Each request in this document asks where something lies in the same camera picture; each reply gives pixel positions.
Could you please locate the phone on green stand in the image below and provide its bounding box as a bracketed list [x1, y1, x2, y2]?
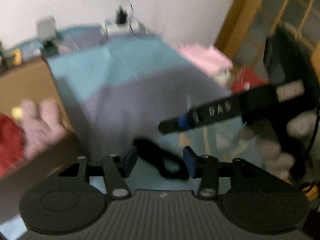
[36, 16, 59, 57]

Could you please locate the yellow cloth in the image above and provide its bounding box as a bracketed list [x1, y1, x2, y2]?
[11, 106, 23, 120]

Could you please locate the brown cardboard box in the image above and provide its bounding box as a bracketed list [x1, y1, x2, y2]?
[1, 59, 88, 180]

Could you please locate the red cloth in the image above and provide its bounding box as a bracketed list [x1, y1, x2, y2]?
[0, 114, 24, 178]

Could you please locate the white gloved right hand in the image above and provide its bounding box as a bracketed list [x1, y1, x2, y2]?
[238, 112, 318, 180]

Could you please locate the pink folded cloth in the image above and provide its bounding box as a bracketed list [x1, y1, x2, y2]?
[171, 43, 233, 76]

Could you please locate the yellow book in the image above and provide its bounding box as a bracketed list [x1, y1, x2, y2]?
[3, 49, 22, 68]

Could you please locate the wooden glass panel door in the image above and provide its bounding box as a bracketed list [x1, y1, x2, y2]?
[215, 0, 319, 78]

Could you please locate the pink bunny plush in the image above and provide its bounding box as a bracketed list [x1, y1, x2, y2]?
[20, 99, 67, 160]

